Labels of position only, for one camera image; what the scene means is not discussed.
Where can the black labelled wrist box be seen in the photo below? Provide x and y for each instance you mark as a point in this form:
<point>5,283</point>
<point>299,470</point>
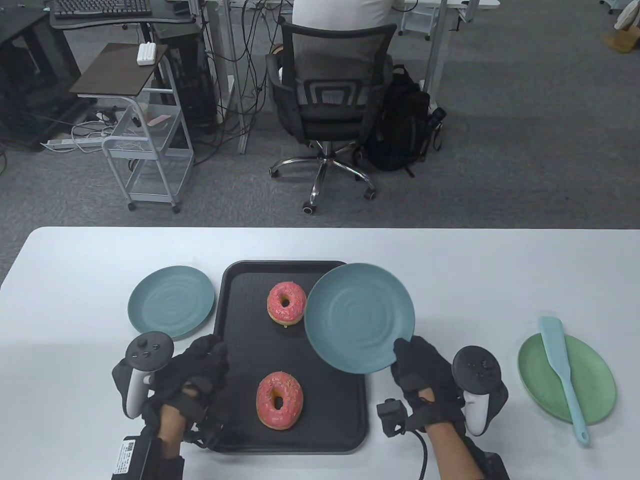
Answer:
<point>130,460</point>

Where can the black baking tray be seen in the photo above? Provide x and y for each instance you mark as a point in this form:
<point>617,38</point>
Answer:
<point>240,320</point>

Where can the small white trolley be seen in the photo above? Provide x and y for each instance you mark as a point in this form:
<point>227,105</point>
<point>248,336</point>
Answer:
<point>415,22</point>

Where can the green round plate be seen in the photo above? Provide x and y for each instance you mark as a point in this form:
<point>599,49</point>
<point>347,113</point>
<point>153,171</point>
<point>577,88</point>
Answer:
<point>595,380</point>

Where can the black computer tower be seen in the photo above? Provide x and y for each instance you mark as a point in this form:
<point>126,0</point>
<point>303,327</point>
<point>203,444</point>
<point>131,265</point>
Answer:
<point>192,85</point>

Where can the light blue dessert shovel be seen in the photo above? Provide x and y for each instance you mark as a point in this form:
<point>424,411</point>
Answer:
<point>556,345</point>

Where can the person's left forearm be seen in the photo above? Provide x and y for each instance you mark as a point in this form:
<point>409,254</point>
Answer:
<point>170,445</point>

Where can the person's left hand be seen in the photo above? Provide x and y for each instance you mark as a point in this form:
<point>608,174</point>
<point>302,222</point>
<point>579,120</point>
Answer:
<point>200,365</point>

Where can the black bottle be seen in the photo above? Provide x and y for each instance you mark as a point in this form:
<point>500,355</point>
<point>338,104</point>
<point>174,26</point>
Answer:
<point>437,116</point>

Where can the white power strip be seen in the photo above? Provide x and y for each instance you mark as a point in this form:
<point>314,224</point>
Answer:
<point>65,142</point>

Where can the brown side table top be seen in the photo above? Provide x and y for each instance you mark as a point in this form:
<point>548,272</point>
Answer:
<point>115,70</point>

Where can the black keyboard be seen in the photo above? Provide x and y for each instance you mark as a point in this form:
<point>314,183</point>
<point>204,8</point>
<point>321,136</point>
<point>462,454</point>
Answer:
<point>100,7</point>

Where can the cardboard box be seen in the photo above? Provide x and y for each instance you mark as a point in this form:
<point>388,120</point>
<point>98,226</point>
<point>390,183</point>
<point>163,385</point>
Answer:
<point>622,42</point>

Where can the black mesh office chair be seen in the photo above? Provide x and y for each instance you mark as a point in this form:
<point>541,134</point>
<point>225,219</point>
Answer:
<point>330,115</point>

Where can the person's right hand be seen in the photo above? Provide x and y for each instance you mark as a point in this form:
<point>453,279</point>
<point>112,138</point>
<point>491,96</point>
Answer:
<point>425,370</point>

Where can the teal round plate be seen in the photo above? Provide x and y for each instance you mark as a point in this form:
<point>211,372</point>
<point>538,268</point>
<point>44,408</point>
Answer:
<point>360,320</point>
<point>171,300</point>

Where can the pink sprinkled mini donut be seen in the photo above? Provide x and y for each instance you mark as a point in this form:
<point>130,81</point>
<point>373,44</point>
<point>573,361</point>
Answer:
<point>293,400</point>
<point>298,300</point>

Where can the black backpack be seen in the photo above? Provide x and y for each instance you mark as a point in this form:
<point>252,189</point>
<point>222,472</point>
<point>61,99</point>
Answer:
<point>400,125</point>

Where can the white rolling cart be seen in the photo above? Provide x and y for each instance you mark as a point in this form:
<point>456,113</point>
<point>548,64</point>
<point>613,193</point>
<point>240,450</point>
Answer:
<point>150,198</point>

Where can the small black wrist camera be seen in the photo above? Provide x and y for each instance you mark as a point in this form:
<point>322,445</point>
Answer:
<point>390,415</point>

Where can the small white box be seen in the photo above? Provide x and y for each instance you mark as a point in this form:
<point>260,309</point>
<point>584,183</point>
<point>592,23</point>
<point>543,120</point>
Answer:
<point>146,54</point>

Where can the pink flat item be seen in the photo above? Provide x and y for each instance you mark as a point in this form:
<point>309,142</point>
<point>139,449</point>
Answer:
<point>159,120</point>

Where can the cream cloth bag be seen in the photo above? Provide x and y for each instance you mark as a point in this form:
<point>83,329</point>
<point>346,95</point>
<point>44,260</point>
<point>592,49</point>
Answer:
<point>627,17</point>

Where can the black oblong wrist module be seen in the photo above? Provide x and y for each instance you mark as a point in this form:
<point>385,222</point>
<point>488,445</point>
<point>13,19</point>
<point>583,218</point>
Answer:
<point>492,465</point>

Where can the black white right controller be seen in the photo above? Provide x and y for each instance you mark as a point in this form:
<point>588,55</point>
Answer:
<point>475,367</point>

